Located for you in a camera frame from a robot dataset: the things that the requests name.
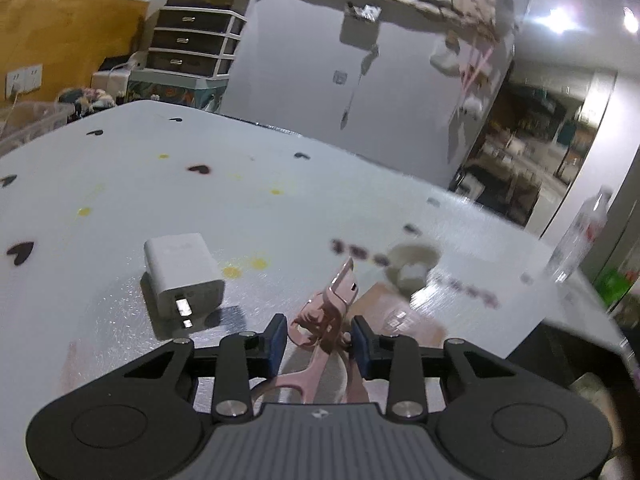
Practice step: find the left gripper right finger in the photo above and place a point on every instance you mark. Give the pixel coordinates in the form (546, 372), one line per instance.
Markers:
(395, 359)

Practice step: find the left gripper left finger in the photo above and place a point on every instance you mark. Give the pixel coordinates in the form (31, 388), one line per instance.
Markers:
(242, 357)

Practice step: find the pink flat block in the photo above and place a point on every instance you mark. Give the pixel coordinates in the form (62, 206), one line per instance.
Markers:
(390, 314)

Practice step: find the white usb charger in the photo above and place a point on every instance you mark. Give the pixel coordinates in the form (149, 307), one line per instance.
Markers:
(185, 279)

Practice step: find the white round cup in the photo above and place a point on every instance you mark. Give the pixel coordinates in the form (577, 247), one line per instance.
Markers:
(409, 266)

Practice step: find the clear plastic water bottle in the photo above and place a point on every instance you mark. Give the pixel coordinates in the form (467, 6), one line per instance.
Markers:
(577, 241)

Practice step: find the green bag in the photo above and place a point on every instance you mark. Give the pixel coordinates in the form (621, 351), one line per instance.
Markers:
(612, 286)

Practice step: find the white drawer cabinet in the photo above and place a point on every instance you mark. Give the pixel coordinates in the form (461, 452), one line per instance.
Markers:
(193, 41)

